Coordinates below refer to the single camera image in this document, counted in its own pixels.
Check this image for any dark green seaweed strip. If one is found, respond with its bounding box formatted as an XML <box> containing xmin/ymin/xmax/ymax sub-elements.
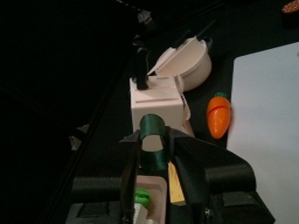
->
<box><xmin>138</xmin><ymin>113</ymin><xmax>170</xmax><ymax>172</ymax></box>

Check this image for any white bowl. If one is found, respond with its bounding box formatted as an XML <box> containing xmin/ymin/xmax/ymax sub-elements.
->
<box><xmin>144</xmin><ymin>35</ymin><xmax>214</xmax><ymax>93</ymax></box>

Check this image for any yellow toy cheese slice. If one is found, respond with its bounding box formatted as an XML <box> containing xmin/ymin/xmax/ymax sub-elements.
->
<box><xmin>167</xmin><ymin>161</ymin><xmax>187</xmax><ymax>207</ymax></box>

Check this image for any white knife block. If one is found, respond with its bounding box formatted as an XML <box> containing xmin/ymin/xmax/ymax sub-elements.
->
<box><xmin>128</xmin><ymin>74</ymin><xmax>192</xmax><ymax>136</ymax></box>

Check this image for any white toy rice piece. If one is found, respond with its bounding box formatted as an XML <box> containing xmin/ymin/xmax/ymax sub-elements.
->
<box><xmin>132</xmin><ymin>202</ymin><xmax>150</xmax><ymax>224</ymax></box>

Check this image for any green toy vegetable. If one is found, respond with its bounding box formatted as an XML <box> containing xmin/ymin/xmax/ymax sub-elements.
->
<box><xmin>134</xmin><ymin>187</ymin><xmax>152</xmax><ymax>208</ymax></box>

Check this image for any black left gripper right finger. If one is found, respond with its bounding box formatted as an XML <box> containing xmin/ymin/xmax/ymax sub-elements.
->
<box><xmin>167</xmin><ymin>127</ymin><xmax>258</xmax><ymax>224</ymax></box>

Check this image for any white cutting board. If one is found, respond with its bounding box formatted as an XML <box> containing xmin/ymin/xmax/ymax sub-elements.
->
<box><xmin>226</xmin><ymin>41</ymin><xmax>299</xmax><ymax>224</ymax></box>

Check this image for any pink square plate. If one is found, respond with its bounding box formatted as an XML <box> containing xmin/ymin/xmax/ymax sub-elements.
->
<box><xmin>132</xmin><ymin>174</ymin><xmax>168</xmax><ymax>224</ymax></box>

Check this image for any black knife handle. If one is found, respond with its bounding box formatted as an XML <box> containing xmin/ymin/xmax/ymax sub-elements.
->
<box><xmin>134</xmin><ymin>47</ymin><xmax>151</xmax><ymax>91</ymax></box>

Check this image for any orange toy carrot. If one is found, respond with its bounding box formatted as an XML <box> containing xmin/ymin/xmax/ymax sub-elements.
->
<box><xmin>206</xmin><ymin>92</ymin><xmax>233</xmax><ymax>140</ymax></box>

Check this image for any brown speckled toy food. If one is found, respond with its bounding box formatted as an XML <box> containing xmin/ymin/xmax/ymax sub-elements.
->
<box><xmin>282</xmin><ymin>0</ymin><xmax>299</xmax><ymax>14</ymax></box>

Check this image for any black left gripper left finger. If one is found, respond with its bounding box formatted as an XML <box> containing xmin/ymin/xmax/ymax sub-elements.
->
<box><xmin>118</xmin><ymin>129</ymin><xmax>143</xmax><ymax>224</ymax></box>

